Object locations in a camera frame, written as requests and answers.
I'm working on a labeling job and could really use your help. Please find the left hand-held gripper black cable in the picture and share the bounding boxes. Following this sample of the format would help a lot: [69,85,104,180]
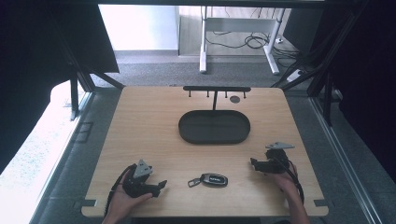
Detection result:
[104,163,138,218]

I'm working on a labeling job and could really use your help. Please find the white power strip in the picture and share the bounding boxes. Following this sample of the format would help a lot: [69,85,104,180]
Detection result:
[286,68,305,84]

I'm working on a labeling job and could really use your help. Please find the black metal frame strut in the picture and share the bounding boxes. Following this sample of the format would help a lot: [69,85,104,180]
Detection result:
[270,0,372,127]
[52,18,126,122]

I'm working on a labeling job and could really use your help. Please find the person's left hand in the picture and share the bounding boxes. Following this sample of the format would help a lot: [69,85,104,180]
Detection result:
[106,173,154,220]

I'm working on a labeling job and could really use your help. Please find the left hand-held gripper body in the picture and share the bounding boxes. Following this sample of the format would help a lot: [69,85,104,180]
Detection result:
[122,159,159,199]

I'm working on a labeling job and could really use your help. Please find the black car key fob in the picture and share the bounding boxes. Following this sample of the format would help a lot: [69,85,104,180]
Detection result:
[200,173,229,189]

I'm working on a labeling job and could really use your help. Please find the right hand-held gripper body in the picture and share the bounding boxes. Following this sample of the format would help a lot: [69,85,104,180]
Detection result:
[255,141,296,175]

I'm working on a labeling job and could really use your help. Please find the black cables on floor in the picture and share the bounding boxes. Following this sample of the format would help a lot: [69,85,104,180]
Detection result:
[205,28,301,68]

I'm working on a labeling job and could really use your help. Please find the black key rack with tray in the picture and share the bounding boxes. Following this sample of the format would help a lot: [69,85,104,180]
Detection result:
[177,85,252,146]

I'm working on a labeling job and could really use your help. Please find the metal key ring clip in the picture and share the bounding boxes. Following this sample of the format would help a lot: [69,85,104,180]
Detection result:
[187,176,203,189]

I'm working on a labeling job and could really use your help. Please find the person's right hand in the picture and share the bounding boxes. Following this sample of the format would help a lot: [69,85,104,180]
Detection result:
[268,162,301,195]

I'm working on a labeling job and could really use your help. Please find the white metal desk frame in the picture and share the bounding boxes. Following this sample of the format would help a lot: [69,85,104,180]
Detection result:
[198,6,287,76]

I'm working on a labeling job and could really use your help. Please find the black curtain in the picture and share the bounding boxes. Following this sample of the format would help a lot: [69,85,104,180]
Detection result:
[281,0,396,185]
[0,0,120,175]

